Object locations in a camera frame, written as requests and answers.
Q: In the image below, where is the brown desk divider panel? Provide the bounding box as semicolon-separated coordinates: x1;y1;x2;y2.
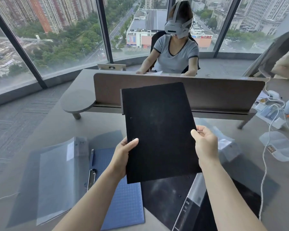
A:
93;73;266;116

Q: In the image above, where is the person's right hand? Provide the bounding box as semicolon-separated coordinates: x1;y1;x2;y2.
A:
191;125;219;169

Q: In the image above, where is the white plug block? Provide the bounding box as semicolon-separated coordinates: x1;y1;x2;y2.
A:
271;117;286;129

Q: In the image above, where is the white head-mounted headset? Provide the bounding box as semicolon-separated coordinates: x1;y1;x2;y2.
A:
164;1;193;39

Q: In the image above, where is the black folder with clear spine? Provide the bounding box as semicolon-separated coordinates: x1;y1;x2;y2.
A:
172;174;265;231

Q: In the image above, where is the round grey side shelf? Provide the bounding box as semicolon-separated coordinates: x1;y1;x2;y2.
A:
60;89;97;120

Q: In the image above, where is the grey mesh chair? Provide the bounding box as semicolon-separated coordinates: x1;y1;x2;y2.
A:
242;30;289;78

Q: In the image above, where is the clear plastic document sleeve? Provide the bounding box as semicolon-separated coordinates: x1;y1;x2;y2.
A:
36;137;89;226

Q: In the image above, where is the black office chair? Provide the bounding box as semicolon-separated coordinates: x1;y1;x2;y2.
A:
150;31;201;74

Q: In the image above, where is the cream cushion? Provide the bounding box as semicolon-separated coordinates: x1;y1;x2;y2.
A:
271;43;289;81

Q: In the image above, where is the white cable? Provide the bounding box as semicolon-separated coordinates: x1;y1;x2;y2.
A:
258;103;287;222

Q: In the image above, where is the person's right forearm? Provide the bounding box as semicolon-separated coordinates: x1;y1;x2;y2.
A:
199;159;268;231

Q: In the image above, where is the thin white wire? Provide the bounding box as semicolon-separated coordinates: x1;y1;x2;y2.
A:
0;192;20;206

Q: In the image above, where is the person's left hand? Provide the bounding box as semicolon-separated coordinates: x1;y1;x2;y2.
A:
110;137;139;179

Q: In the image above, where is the black window frame post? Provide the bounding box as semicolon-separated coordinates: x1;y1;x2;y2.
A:
213;0;243;58

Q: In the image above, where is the person's left forearm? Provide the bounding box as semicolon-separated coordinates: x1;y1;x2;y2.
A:
52;166;128;231

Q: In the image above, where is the black sheet with holes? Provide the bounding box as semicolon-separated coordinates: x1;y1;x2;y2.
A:
141;174;198;231

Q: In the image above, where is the silver utility knife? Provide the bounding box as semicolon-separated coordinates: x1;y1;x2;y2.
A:
87;168;97;192

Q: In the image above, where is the clear plastic storage box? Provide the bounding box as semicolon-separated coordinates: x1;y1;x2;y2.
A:
259;131;289;162

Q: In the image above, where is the blue cutting mat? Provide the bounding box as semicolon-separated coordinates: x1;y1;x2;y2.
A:
88;148;145;231

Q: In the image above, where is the clear plastic bag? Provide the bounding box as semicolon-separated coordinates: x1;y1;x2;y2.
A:
195;118;241;162

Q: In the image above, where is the black cardboard sheet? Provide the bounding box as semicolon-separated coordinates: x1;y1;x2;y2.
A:
120;82;203;184

